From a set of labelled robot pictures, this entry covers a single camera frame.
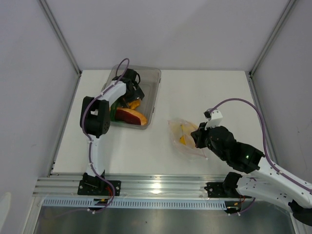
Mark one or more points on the clear plastic food bin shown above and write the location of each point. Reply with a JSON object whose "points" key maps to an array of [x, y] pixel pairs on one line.
{"points": [[148, 79]]}

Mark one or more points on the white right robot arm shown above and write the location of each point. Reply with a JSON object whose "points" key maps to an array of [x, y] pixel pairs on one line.
{"points": [[255, 175]]}

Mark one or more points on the red yellow mango slice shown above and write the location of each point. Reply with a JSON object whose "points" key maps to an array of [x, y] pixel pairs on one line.
{"points": [[130, 116]]}

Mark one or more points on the corner aluminium post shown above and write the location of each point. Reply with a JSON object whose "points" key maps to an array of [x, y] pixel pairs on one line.
{"points": [[291, 4], [59, 34]]}

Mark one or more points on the white slotted cable duct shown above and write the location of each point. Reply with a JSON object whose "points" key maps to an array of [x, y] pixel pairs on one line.
{"points": [[136, 203]]}

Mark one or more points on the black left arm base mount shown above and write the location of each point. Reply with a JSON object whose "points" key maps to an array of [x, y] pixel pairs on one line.
{"points": [[99, 188]]}

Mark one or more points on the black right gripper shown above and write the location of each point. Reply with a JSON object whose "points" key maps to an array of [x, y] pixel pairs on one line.
{"points": [[198, 135]]}

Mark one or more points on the green onion stalks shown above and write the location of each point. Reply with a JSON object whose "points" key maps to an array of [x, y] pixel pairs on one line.
{"points": [[113, 110]]}

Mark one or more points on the right corner aluminium post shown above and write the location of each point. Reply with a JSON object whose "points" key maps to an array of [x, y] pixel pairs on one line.
{"points": [[291, 4]]}

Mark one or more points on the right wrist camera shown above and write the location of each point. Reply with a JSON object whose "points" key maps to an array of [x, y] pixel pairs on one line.
{"points": [[214, 118]]}

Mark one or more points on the yellow chicken toy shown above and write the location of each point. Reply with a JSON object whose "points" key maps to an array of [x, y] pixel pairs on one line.
{"points": [[134, 104]]}

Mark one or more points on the clear zip top bag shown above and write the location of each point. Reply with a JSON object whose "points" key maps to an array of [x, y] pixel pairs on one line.
{"points": [[180, 134]]}

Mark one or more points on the left corner aluminium post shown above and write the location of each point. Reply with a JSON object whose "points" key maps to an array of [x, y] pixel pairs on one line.
{"points": [[59, 34]]}

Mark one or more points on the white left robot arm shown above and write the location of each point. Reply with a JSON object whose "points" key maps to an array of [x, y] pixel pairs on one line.
{"points": [[95, 123]]}

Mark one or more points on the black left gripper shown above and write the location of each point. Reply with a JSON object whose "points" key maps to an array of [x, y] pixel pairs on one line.
{"points": [[138, 94]]}

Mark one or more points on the orange yellow potato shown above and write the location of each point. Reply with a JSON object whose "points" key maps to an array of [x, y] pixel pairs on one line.
{"points": [[183, 140]]}

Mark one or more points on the aluminium table edge rail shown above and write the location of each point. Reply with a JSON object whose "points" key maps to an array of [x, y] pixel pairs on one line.
{"points": [[132, 186]]}

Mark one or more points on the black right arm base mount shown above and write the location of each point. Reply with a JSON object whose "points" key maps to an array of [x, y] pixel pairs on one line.
{"points": [[225, 189]]}

